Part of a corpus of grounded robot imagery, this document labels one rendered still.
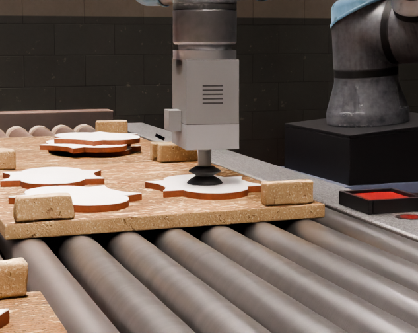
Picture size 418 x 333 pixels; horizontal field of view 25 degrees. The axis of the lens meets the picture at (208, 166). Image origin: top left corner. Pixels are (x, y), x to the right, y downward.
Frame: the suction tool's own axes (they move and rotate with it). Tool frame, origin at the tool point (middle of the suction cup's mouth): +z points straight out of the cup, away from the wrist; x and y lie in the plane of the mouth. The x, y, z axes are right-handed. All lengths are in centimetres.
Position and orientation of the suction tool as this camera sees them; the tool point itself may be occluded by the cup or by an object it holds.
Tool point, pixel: (204, 185)
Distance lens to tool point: 115.5
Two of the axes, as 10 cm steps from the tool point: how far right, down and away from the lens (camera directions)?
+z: 0.0, 9.9, 1.3
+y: 2.3, 1.3, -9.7
